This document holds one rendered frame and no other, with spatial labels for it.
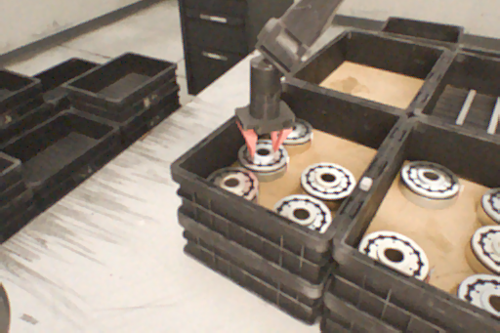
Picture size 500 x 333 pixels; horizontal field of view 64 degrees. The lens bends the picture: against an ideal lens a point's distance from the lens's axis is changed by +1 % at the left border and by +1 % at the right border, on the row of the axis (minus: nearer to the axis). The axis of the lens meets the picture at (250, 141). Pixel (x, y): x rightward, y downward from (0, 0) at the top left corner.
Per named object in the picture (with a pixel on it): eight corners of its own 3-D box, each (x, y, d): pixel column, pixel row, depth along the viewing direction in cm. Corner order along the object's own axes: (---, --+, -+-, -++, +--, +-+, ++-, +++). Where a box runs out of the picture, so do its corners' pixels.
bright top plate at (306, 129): (298, 149, 84) (298, 147, 83) (259, 134, 88) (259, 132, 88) (320, 128, 90) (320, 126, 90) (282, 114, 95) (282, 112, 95)
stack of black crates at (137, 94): (136, 189, 178) (116, 103, 152) (87, 170, 189) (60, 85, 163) (187, 143, 207) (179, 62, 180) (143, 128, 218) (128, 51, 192)
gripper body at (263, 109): (233, 115, 78) (232, 82, 74) (282, 107, 81) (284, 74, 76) (243, 134, 73) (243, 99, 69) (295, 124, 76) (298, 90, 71)
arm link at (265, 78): (243, 59, 68) (273, 65, 66) (261, 45, 73) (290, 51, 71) (243, 94, 72) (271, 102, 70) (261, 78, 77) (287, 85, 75)
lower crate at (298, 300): (312, 335, 67) (319, 293, 60) (178, 255, 81) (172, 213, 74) (388, 196, 95) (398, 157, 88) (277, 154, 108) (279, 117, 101)
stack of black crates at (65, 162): (62, 255, 149) (33, 187, 129) (9, 227, 160) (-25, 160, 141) (136, 189, 178) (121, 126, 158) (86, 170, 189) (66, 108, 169)
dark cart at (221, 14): (250, 130, 243) (249, -27, 190) (188, 111, 259) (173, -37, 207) (288, 88, 286) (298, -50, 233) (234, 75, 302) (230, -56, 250)
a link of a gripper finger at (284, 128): (246, 146, 83) (246, 107, 78) (277, 140, 85) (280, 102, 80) (257, 165, 78) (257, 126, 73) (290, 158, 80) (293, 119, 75)
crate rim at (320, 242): (326, 256, 55) (328, 245, 54) (166, 178, 69) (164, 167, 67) (407, 124, 82) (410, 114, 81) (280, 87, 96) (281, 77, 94)
